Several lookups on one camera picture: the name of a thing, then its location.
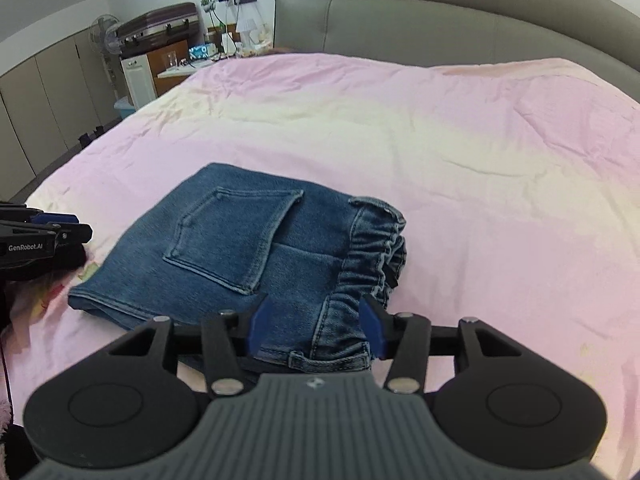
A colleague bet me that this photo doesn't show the pair of dark shoes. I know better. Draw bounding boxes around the pair of dark shoes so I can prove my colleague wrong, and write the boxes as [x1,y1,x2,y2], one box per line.
[77,124,106,149]

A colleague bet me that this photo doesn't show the blue denim pants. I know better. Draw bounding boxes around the blue denim pants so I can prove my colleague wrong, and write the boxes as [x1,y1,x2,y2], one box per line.
[67,162,407,374]

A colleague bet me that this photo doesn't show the brown wooden cabinet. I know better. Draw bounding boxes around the brown wooden cabinet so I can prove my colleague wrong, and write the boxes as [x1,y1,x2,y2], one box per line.
[120,35,204,99]

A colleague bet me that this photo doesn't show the pink floral blanket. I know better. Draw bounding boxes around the pink floral blanket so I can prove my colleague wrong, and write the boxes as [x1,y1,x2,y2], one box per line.
[0,52,640,480]

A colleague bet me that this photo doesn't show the grey standing fan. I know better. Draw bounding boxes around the grey standing fan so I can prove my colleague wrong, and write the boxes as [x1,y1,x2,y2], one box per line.
[89,13,124,102]

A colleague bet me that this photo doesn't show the beige built-in wardrobe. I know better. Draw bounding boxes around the beige built-in wardrobe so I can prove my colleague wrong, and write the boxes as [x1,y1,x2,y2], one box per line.
[0,27,124,202]

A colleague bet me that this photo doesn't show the grey upholstered headboard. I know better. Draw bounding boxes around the grey upholstered headboard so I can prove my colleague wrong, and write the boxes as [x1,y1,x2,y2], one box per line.
[272,0,640,103]

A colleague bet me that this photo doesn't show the dark purple suitcase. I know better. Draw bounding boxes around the dark purple suitcase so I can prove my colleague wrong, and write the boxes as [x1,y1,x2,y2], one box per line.
[115,2,199,52]

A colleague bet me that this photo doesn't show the white charging cable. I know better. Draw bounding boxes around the white charging cable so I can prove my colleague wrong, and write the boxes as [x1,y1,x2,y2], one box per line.
[220,0,242,57]

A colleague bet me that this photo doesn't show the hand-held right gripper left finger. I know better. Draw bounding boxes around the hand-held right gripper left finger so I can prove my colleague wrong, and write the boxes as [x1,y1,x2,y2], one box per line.
[106,293,274,397]

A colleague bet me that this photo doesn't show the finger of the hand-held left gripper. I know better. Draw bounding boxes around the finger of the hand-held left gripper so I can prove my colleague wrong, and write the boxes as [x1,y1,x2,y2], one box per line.
[0,220,94,248]
[0,203,80,226]

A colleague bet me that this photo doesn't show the white bedside desk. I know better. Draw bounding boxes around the white bedside desk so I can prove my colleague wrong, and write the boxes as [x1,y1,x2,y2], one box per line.
[156,55,236,80]

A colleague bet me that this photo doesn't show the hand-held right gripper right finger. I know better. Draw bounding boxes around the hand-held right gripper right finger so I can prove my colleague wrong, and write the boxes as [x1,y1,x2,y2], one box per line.
[359,293,527,397]

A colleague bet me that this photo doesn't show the white floor appliance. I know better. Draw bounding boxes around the white floor appliance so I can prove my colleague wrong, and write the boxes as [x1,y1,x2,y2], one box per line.
[121,54,157,110]

